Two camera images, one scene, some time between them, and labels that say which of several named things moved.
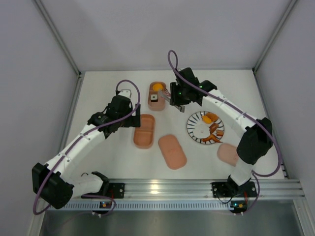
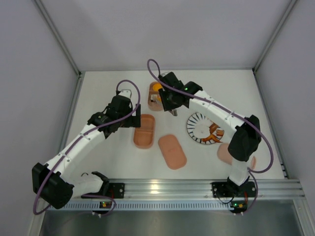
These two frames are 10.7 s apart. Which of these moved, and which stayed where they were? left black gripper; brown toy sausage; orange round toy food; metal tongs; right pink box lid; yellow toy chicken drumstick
Moved: metal tongs; yellow toy chicken drumstick
Stayed: right pink box lid; brown toy sausage; orange round toy food; left black gripper
